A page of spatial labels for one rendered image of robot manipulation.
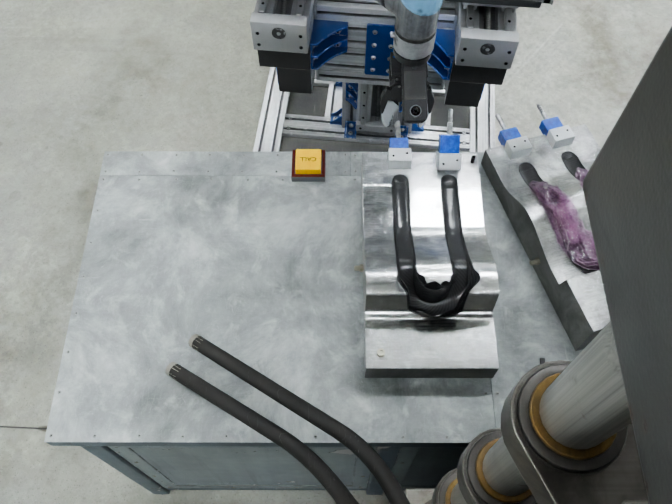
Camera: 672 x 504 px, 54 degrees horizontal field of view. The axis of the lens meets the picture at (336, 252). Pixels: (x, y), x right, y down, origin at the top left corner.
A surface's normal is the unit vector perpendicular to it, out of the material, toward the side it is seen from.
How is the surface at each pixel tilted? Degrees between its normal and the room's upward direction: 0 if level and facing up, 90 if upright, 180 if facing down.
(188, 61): 0
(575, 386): 90
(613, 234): 90
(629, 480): 0
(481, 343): 0
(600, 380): 90
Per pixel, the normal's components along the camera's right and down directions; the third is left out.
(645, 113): -1.00, 0.00
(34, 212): 0.00, -0.48
